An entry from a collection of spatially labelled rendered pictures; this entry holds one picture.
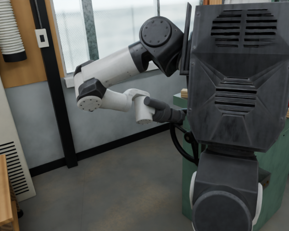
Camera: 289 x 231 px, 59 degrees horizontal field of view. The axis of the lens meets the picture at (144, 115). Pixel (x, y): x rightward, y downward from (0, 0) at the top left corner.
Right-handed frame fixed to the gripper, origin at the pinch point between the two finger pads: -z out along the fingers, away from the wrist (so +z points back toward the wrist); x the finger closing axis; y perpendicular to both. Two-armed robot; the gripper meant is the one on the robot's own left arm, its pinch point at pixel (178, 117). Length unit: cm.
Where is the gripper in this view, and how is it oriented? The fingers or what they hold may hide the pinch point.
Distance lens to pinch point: 117.3
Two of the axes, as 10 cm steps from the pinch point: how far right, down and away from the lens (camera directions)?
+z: -7.0, -1.9, -6.9
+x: 6.9, 0.5, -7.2
